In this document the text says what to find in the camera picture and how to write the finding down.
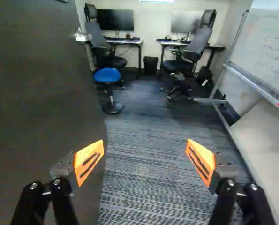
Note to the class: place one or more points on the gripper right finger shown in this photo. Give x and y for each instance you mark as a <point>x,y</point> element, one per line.
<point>221,187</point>

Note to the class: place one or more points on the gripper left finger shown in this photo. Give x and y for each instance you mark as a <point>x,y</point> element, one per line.
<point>64,185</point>

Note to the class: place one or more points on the dark grey door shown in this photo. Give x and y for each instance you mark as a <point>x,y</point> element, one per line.
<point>40,98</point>

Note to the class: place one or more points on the blue round stool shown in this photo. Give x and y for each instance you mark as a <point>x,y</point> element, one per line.
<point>108,79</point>

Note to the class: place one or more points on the black mesh office chair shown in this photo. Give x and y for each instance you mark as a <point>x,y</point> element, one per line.
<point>190,56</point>
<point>101,47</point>

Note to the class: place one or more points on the black-legged office desk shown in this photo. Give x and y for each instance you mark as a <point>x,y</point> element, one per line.
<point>212,49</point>
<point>127,43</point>

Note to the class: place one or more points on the rolling whiteboard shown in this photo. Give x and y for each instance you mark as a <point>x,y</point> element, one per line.
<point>258,51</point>

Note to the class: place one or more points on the black waste bin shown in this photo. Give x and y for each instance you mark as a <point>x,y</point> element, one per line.
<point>150,65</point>

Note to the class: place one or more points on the black computer monitor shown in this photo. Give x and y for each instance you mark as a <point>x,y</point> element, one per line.
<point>183,21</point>
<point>115,20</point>

